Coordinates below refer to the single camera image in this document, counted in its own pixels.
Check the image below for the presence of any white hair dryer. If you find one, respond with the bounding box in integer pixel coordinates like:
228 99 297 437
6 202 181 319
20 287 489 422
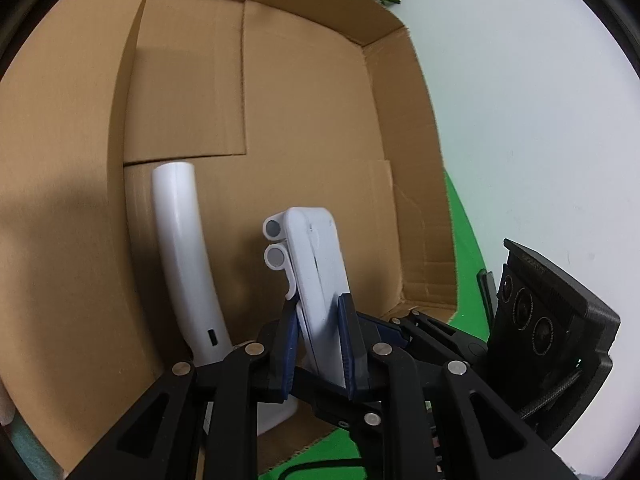
152 162 232 366

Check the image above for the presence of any white device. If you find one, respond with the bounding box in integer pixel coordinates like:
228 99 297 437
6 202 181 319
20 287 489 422
257 206 353 436

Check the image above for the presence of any large cardboard box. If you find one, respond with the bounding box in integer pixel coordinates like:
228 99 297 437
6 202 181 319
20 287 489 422
0 0 459 476

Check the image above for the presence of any cardboard divider piece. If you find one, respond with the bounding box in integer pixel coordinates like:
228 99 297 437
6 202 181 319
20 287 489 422
1 0 160 470

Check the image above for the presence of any green table cloth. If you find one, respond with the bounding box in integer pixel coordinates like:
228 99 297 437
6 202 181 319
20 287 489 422
259 174 489 479

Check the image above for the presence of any pig plush toy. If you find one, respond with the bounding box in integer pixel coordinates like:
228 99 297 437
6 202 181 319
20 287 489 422
0 384 65 480

